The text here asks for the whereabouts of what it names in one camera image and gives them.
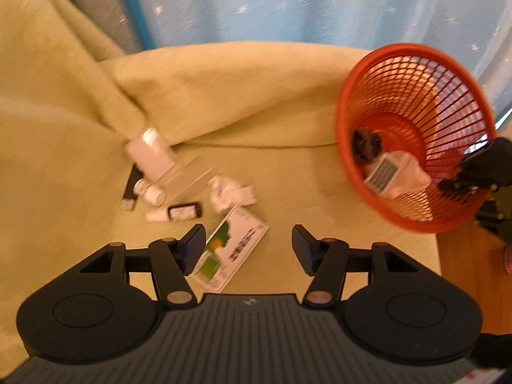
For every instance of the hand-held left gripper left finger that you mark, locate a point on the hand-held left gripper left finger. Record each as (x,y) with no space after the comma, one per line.
(196,242)

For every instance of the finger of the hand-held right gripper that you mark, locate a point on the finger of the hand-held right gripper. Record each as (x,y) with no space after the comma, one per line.
(484,164)

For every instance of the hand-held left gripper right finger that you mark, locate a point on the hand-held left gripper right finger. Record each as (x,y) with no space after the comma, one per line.
(300,248)

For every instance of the green and white box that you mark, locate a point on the green and white box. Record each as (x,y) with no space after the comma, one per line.
(234,256)

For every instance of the white paper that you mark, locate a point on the white paper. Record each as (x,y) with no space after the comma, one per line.
(230,194)

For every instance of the white tissue wad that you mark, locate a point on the white tissue wad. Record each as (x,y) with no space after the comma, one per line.
(414,176)

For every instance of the white box with grey panel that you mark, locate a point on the white box with grey panel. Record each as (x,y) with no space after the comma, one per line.
(384,174)

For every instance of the red plastic mesh basket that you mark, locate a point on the red plastic mesh basket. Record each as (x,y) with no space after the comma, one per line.
(400,88)

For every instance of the dark hair scrunchie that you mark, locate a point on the dark hair scrunchie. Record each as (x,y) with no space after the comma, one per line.
(366,144)

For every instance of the pink round object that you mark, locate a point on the pink round object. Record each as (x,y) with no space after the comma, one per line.
(508,260)

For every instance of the white pill bottle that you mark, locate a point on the white pill bottle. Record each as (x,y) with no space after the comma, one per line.
(151,192)

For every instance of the black flat object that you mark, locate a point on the black flat object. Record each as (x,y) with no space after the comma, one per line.
(133,182)

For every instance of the plain white box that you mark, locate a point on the plain white box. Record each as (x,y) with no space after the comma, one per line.
(150,154)

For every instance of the sofa with yellow-green cover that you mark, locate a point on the sofa with yellow-green cover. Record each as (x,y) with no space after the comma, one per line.
(240,100)

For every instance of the blue star-print curtain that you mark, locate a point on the blue star-print curtain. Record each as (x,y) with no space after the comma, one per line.
(320,4)

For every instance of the grey curtain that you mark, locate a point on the grey curtain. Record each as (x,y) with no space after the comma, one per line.
(92,0)

